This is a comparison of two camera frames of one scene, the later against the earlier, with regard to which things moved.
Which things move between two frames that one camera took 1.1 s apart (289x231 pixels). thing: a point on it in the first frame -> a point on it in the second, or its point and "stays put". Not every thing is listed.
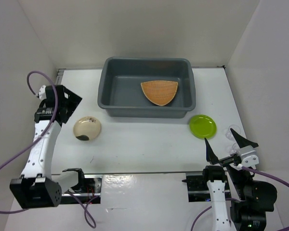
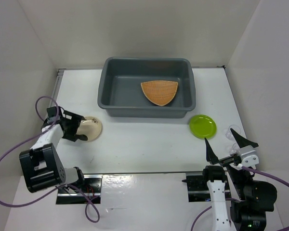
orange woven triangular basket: (162, 92) stays put
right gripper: (211, 155) stays put
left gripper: (73, 100) -> (75, 120)
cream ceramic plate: (87, 125) stays put
